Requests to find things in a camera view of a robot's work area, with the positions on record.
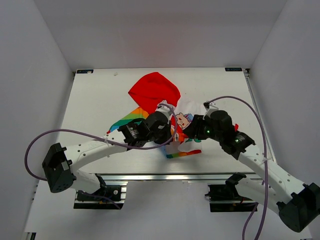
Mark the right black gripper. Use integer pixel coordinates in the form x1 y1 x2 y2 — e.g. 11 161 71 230
182 114 223 143

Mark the red white rainbow kids jacket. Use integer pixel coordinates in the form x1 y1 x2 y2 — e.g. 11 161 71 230
106 71 240 160

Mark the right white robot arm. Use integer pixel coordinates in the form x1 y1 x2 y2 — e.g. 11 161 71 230
183 110 320 233

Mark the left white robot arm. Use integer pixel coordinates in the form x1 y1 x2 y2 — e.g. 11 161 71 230
42 109 171 200

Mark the right blue corner label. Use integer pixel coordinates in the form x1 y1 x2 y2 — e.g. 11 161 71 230
224 67 243 72

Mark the blue corner label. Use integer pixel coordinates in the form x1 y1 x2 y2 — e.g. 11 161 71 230
76 69 94 74
224 67 243 72

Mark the left blue corner label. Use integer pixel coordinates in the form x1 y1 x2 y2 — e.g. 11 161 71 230
76 69 94 74

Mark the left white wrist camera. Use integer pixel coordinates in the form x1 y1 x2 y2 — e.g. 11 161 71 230
156 103 175 119

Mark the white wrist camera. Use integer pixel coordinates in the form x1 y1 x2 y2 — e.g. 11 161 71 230
203 101 219 117
156 103 175 119

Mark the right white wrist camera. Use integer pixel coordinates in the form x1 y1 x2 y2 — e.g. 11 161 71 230
203 101 219 117

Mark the aluminium table front rail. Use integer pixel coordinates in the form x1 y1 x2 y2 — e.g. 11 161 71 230
94 172 261 183

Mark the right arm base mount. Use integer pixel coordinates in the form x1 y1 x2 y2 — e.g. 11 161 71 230
204 172 257 213

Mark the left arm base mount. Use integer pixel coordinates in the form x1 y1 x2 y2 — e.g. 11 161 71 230
73 174 124 210

